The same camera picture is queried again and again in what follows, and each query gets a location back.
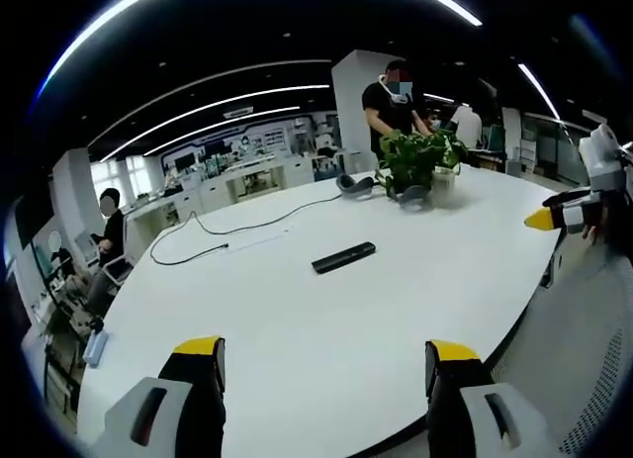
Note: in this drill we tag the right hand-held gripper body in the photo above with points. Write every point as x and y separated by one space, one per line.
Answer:
604 158

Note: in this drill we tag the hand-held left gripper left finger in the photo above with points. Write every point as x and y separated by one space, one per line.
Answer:
163 408

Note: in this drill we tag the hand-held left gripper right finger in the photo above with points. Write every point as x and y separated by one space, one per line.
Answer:
475 408

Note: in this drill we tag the black remote control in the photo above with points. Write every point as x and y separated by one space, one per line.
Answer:
343 257

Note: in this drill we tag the person's right hand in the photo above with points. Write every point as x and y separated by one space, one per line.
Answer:
593 226

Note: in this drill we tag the blue tissue pack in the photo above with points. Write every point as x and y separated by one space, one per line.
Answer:
96 348

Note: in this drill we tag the white mesh chair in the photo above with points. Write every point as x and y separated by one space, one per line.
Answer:
569 354

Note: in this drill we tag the potted green plant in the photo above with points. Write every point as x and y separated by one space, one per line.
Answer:
425 158

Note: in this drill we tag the white pillar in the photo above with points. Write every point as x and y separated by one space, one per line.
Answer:
353 117

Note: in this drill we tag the white cabinet row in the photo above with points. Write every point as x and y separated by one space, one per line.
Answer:
222 186

